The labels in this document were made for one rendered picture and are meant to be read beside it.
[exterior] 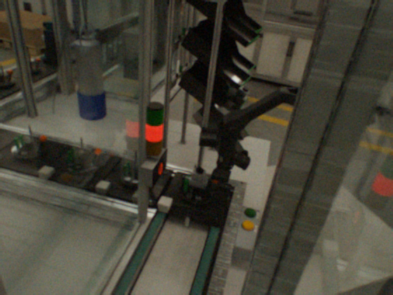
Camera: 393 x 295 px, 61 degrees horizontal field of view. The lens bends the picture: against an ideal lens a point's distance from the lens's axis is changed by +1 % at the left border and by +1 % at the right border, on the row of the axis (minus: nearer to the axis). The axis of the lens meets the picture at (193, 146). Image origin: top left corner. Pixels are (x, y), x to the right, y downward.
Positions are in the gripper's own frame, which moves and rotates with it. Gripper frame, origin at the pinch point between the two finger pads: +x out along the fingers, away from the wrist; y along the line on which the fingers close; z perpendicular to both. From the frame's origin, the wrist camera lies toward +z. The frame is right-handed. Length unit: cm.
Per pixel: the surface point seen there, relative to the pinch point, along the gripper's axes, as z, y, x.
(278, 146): 33, 221, 109
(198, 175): -8.4, -2.3, 0.8
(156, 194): -23.4, -6.0, 12.1
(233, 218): 7.2, -5.5, 13.9
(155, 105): -20.0, -19.4, -32.4
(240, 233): 10.8, -12.9, 13.2
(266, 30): -13, 403, 31
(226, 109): -6.2, 29.6, -12.5
